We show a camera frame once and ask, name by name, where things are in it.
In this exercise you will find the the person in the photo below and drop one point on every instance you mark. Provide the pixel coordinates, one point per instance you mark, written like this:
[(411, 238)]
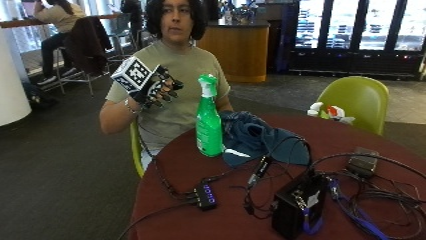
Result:
[(181, 70)]

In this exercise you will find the white marker cube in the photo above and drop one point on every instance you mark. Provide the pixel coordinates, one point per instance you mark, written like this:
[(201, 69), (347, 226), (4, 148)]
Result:
[(132, 75)]

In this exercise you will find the green spray bottle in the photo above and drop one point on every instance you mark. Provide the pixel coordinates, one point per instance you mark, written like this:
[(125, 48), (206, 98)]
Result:
[(207, 123)]

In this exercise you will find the round wooden counter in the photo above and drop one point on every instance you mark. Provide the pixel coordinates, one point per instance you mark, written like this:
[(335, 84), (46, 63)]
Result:
[(234, 50)]

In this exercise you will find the person's green chair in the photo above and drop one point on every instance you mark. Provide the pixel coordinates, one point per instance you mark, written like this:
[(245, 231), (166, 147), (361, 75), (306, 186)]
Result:
[(136, 150)]

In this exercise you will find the metal bar stool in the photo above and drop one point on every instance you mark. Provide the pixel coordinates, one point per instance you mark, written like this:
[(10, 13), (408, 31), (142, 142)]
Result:
[(74, 75)]

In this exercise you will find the dark jacket on stool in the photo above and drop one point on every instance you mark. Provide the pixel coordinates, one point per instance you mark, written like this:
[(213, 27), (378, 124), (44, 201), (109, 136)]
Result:
[(86, 43)]

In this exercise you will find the dark blue cloth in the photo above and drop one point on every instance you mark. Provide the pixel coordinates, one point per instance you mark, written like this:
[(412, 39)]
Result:
[(253, 136)]

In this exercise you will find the bottles on counter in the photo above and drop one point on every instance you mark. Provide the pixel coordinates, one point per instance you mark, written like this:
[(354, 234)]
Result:
[(239, 11)]

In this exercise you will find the black backpack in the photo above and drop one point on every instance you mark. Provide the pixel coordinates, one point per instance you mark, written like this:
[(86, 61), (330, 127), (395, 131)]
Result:
[(38, 95)]

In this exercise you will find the black hub with purple lights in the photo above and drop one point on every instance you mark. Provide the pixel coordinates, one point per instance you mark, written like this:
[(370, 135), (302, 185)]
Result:
[(205, 196)]

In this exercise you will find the wooden bar table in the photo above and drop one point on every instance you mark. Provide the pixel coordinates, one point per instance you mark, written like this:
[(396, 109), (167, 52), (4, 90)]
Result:
[(40, 21)]

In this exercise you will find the white pillar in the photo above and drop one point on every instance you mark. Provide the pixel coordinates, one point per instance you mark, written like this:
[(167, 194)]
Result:
[(10, 80)]

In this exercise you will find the white red spray bottle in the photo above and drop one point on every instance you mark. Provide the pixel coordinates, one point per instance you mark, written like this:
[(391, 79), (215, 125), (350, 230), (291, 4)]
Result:
[(339, 114)]

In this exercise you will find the empty green chair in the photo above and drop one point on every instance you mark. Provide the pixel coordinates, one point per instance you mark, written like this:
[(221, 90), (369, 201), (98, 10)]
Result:
[(357, 100)]

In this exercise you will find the black electronics box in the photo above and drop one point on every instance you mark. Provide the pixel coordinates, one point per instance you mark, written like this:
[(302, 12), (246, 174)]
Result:
[(297, 205)]

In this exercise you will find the glass door display fridges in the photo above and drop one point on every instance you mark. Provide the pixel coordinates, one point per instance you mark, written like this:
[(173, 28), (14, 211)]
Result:
[(359, 33)]

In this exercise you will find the small black adapter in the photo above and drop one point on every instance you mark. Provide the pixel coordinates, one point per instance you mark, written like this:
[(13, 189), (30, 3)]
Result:
[(362, 163)]

